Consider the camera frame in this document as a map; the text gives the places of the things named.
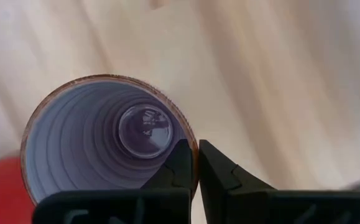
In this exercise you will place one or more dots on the tall plastic cup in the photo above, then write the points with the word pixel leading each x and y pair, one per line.
pixel 74 130

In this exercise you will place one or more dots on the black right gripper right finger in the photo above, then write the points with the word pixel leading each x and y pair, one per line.
pixel 226 186

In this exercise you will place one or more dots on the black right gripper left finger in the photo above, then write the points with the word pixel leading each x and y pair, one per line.
pixel 173 174

